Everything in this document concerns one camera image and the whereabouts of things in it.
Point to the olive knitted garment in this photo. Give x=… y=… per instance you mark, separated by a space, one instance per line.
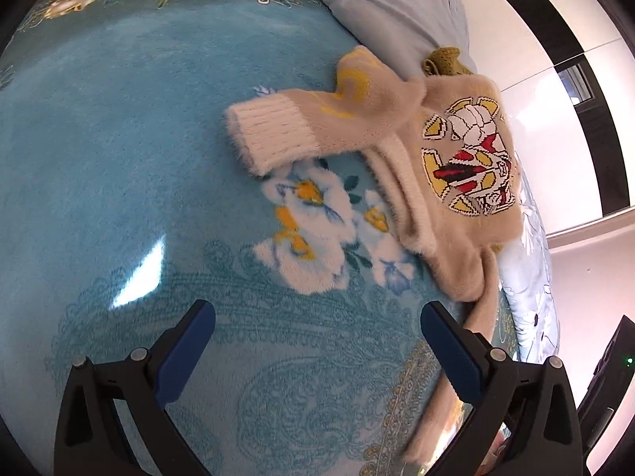
x=446 y=59

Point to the grey floral pillow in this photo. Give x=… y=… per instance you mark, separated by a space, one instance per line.
x=397 y=5

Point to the beige fuzzy sweater robot print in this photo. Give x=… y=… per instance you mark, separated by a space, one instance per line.
x=461 y=228

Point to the white wardrobe black stripe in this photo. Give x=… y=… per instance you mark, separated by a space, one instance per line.
x=555 y=25

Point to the teal floral plush blanket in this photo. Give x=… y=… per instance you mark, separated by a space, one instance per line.
x=124 y=168

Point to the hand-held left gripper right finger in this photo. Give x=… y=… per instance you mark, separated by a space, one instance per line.
x=454 y=352

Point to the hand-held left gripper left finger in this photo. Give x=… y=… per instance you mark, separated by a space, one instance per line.
x=184 y=352

